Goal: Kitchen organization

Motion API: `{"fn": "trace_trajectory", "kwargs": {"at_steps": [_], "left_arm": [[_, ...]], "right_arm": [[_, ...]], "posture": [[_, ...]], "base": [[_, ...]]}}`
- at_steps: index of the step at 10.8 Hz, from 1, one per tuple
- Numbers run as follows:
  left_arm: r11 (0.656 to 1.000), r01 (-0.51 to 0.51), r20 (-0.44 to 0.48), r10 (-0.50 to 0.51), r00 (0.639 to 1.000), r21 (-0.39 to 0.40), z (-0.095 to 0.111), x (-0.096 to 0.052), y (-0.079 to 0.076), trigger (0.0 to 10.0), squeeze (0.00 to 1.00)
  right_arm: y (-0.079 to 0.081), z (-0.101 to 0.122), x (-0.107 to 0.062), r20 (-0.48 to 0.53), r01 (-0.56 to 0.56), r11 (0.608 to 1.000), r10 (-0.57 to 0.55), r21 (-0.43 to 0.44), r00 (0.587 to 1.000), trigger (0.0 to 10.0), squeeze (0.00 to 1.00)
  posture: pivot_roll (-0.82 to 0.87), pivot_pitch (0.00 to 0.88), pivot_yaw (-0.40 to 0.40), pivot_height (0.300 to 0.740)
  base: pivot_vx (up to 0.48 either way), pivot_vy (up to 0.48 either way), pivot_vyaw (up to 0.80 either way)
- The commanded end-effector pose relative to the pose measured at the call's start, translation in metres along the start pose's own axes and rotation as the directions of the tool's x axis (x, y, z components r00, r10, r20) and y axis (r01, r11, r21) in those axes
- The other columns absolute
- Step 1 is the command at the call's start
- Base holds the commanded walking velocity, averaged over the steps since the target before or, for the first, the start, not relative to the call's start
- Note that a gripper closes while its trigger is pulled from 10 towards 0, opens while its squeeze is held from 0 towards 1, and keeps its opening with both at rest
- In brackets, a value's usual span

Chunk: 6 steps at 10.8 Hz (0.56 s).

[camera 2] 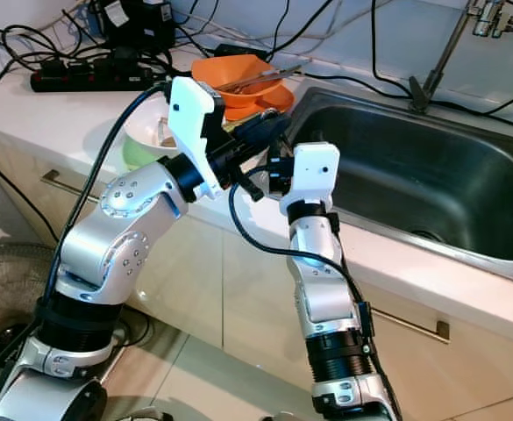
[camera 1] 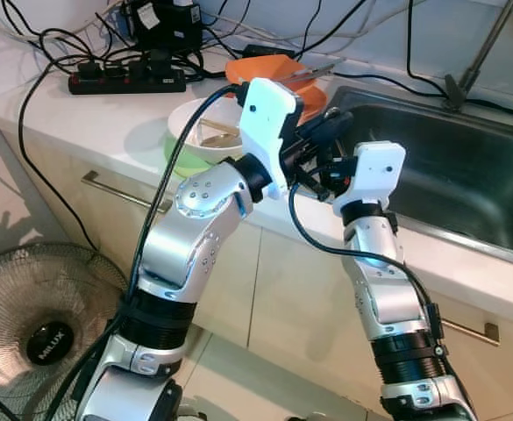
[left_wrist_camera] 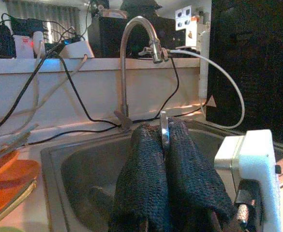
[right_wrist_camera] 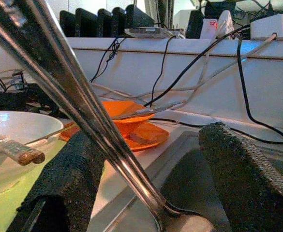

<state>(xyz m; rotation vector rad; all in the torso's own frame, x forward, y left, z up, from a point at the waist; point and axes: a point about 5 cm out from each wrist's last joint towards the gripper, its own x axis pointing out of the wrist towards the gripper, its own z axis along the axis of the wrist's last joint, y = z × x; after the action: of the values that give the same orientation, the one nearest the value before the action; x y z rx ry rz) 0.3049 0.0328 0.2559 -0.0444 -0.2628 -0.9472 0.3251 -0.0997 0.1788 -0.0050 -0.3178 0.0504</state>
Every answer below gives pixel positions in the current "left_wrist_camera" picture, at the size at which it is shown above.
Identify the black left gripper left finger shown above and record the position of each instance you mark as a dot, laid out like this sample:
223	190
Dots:
141	183

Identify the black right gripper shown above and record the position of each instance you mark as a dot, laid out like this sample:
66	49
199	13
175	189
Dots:
255	195

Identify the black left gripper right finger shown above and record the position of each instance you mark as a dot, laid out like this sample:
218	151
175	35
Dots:
192	188

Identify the shiny metal spoon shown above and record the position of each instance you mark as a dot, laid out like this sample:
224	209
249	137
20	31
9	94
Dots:
165	130

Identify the steel kitchen sink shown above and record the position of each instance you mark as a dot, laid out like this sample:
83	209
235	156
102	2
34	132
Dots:
88	174

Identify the pale triangle sticker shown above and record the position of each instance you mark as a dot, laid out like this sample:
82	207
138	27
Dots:
211	102

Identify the steel gooseneck faucet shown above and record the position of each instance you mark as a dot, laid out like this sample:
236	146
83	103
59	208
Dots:
123	84

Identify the orange plate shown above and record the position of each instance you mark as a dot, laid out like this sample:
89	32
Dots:
20	169

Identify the black tall appliance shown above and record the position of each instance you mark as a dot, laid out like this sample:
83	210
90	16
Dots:
252	60

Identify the white router box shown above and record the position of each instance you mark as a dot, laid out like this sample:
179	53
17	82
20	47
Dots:
78	49

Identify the black box appliance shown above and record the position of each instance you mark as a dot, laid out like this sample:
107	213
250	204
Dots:
107	36

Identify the white printed box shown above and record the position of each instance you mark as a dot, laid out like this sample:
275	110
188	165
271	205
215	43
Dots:
192	36

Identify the white charger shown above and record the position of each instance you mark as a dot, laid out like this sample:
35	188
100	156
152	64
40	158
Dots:
25	46

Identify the black power adapter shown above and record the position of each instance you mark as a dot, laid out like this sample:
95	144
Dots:
27	25

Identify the small black adapter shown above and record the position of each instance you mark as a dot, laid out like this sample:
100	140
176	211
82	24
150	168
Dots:
2	41

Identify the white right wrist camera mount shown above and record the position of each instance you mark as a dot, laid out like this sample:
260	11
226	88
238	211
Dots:
255	149

